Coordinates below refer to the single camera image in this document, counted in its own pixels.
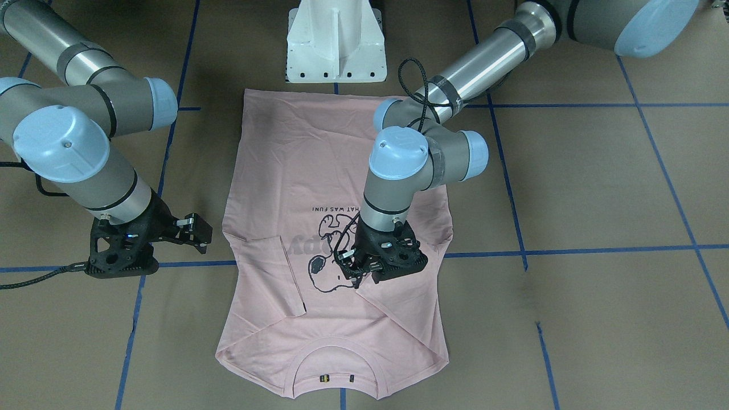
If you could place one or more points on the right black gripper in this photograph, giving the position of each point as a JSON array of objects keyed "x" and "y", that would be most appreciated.
[{"x": 161, "y": 224}]

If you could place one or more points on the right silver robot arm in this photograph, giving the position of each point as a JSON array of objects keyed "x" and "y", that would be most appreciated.
[{"x": 64, "y": 135}]

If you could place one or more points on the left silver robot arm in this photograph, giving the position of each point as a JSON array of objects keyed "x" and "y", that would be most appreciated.
[{"x": 414, "y": 151}]

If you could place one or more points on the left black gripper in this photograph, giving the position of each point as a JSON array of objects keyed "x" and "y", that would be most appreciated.
[{"x": 364, "y": 245}]

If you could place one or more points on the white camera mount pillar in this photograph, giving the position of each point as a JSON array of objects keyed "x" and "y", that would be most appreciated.
[{"x": 335, "y": 42}]

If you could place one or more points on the pink snoopy t-shirt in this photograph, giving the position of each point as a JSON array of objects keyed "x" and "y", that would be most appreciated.
[{"x": 296, "y": 324}]

